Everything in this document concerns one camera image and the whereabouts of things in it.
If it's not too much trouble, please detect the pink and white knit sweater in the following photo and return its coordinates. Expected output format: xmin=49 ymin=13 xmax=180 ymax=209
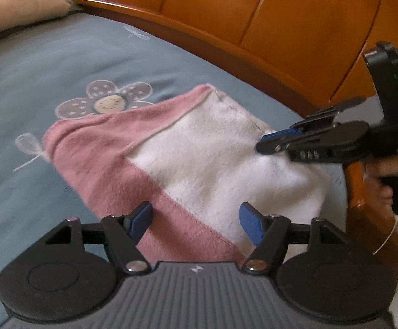
xmin=43 ymin=84 xmax=333 ymax=268

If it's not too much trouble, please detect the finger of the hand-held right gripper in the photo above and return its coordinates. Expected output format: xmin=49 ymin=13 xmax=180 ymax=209
xmin=302 ymin=97 xmax=367 ymax=126
xmin=255 ymin=121 xmax=374 ymax=163

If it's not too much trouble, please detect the folded beige floral quilt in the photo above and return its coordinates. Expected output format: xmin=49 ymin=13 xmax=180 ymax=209
xmin=0 ymin=0 xmax=79 ymax=47

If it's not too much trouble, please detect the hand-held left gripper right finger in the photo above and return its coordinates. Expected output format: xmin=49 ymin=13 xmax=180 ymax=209
xmin=239 ymin=203 xmax=348 ymax=275

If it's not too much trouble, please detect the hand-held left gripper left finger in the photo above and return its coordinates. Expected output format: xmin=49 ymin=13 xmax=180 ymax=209
xmin=45 ymin=202 xmax=152 ymax=275

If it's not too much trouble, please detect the bed with blue floral sheet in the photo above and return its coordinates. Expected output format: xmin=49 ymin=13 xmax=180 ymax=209
xmin=0 ymin=10 xmax=348 ymax=329

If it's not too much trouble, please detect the wooden headboard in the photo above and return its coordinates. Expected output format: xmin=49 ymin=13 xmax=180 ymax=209
xmin=36 ymin=0 xmax=398 ymax=275

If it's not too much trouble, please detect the person's right hand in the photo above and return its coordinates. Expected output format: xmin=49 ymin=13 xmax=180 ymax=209
xmin=363 ymin=154 xmax=398 ymax=210

